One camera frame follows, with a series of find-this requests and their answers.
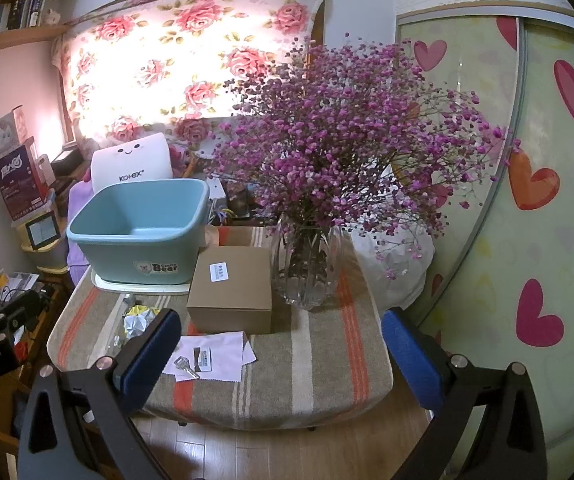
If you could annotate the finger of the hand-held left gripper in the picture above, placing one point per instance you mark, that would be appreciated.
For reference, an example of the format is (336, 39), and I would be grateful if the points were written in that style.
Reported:
(19, 305)

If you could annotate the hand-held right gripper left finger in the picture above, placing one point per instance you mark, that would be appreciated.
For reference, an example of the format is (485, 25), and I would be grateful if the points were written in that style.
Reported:
(149, 355)

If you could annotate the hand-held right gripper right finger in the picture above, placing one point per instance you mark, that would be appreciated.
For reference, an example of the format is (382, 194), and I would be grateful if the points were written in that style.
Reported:
(409, 360)

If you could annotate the clear plastic tube bottle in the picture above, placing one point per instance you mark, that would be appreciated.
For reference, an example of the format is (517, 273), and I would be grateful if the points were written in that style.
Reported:
(128, 302)

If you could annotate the brown cardboard box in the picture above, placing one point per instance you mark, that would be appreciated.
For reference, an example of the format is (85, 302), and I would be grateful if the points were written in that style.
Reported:
(232, 285)

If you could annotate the teal plastic basin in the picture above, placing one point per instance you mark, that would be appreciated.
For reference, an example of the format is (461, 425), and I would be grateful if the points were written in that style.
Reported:
(137, 245)

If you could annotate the wooden side table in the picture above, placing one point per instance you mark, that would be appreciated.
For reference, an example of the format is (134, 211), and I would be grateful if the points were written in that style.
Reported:
(47, 310)

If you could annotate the crumpled paper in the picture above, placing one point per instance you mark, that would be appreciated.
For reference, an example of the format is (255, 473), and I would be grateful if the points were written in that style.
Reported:
(139, 320)

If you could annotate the silver key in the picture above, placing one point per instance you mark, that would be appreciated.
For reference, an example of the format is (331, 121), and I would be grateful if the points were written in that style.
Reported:
(186, 367)

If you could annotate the barcode label card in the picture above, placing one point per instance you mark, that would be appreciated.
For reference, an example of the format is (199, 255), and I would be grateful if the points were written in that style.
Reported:
(205, 359)

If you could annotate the yellow storage bin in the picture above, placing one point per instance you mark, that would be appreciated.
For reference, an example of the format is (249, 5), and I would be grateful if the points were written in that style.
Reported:
(49, 257)

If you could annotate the cream plastic tray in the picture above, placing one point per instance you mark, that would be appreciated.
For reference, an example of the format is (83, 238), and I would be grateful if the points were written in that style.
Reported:
(137, 287)

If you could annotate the white cloth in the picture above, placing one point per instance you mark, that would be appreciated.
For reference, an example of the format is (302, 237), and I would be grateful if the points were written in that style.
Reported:
(227, 355)

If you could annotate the white plastic bag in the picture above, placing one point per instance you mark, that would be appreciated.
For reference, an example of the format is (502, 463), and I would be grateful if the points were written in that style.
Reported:
(407, 280)

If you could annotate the dark purple box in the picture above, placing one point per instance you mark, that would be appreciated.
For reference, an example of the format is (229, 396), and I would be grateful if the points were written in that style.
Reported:
(17, 180)

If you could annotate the purple cloth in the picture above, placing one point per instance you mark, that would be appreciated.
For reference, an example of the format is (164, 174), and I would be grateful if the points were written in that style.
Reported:
(78, 200)

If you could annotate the ribbed glass vase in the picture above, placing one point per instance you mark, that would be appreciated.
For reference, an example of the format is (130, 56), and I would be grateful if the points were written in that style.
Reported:
(307, 270)

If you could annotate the black box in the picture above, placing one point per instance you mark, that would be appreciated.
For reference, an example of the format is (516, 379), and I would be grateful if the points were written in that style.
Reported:
(69, 160)

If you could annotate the white and pink box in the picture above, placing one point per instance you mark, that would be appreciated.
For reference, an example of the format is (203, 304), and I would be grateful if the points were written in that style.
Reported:
(6, 130)

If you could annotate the heart patterned sliding door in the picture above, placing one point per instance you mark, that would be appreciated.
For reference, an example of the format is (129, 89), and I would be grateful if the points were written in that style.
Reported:
(542, 240)

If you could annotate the purple flower bouquet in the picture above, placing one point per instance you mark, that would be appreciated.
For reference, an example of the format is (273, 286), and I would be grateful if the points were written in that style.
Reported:
(347, 135)

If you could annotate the row of books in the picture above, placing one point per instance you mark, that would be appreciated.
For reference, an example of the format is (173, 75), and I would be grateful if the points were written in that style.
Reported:
(17, 10)

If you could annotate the floral rose curtain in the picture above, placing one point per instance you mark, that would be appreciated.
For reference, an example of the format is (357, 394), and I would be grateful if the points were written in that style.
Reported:
(177, 60)

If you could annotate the black photo frame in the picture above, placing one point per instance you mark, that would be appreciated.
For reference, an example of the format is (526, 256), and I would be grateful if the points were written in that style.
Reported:
(42, 231)

